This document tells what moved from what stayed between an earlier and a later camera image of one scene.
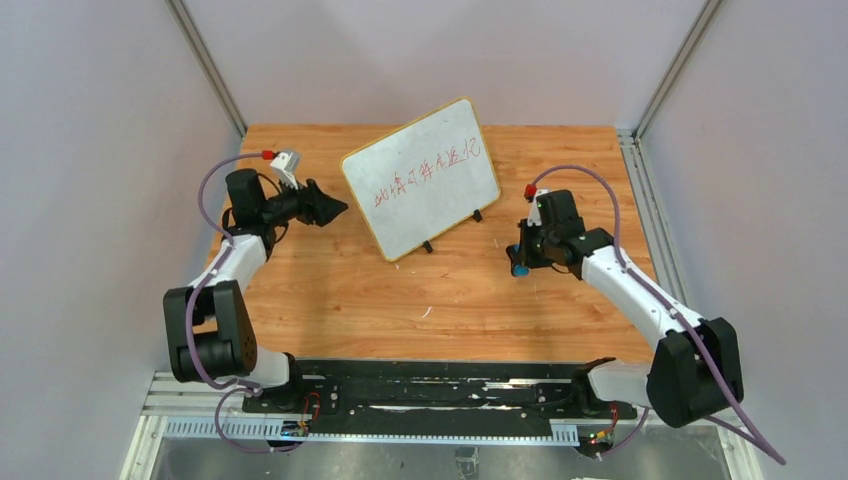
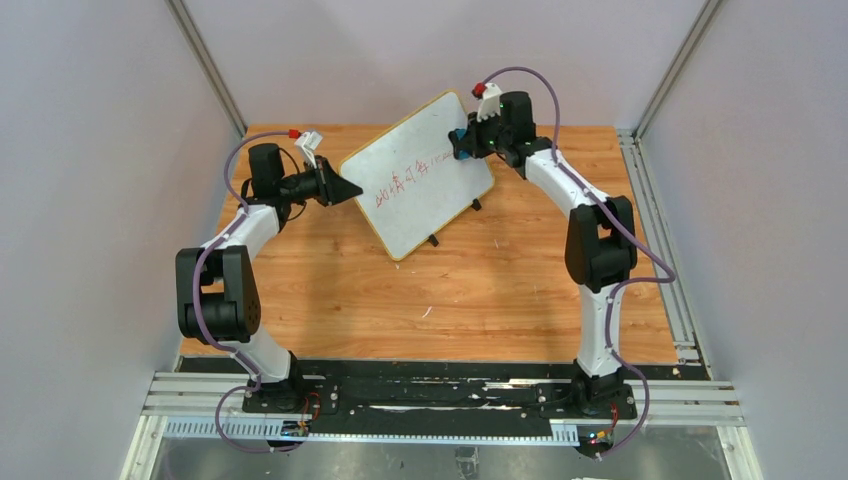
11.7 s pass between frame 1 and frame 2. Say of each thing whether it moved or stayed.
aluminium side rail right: stayed
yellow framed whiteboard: stayed
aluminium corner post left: stayed
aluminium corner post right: stayed
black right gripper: moved
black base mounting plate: stayed
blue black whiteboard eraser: moved
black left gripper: moved
